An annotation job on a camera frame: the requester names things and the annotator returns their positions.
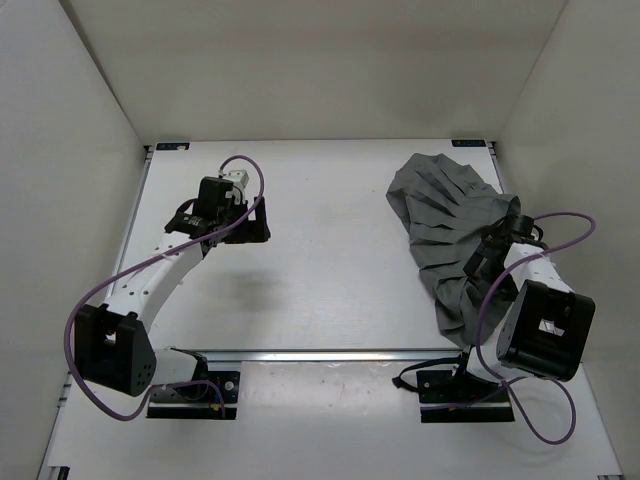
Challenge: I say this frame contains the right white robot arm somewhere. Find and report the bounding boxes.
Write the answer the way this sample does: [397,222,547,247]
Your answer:
[448,214,595,401]

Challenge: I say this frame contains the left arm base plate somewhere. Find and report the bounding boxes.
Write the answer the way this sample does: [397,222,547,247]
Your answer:
[146,363,241,421]

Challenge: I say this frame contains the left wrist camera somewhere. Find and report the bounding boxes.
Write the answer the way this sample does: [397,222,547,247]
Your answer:
[218,169,249,192]

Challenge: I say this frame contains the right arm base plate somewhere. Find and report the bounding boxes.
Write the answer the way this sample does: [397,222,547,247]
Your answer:
[392,355,515,424]

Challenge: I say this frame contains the aluminium table rail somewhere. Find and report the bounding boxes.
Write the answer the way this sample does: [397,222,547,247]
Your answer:
[196,349,460,363]

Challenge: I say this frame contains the left blue table label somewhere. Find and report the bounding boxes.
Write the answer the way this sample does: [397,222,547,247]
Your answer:
[155,142,190,151]

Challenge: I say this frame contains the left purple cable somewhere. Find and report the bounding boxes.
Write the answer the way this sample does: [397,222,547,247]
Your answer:
[66,155,266,421]

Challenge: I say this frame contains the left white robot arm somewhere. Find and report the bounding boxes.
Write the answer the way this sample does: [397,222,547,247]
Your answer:
[73,170,270,398]

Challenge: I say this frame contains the grey pleated skirt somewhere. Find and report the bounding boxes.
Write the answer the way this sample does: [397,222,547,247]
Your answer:
[386,153,521,347]

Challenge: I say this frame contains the purple cable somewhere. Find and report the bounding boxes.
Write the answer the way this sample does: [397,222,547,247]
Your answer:
[422,212,597,445]
[66,155,266,421]

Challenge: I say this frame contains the blue table label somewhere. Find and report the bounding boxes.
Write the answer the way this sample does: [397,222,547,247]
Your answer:
[451,139,486,148]
[155,142,190,151]

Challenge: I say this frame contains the right blue table label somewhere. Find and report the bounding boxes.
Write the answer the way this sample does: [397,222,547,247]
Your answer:
[451,139,486,148]

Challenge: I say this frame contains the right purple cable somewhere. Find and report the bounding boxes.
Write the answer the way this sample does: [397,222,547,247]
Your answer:
[422,212,597,445]

